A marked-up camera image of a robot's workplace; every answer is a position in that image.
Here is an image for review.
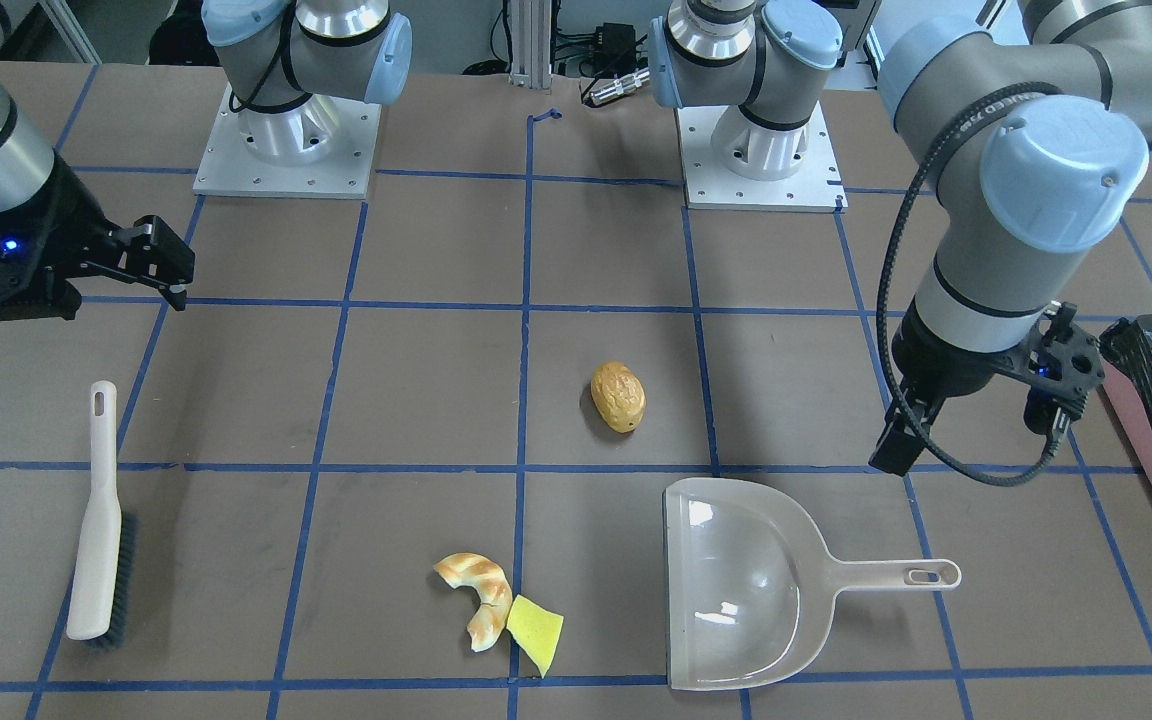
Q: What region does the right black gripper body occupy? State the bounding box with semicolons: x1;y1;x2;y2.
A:
0;158;103;323

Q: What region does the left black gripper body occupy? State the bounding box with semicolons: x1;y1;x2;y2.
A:
890;302;1021;420

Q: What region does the beige plastic dustpan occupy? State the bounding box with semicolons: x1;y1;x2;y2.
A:
664;477;961;692

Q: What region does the yellow sponge piece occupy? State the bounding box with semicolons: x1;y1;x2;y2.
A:
506;594;564;679

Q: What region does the twisted bread croissant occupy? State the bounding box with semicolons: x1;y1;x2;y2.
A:
433;552;515;653

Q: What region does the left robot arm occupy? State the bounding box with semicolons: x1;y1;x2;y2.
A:
869;1;1152;487

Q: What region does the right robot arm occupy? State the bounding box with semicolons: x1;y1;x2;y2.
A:
0;1;414;323

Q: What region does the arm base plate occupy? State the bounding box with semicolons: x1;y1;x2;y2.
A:
194;88;384;200
675;105;849;213

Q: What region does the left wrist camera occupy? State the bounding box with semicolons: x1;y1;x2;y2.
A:
1021;301;1105;438

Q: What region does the aluminium frame post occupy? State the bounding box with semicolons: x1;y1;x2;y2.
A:
506;0;554;94

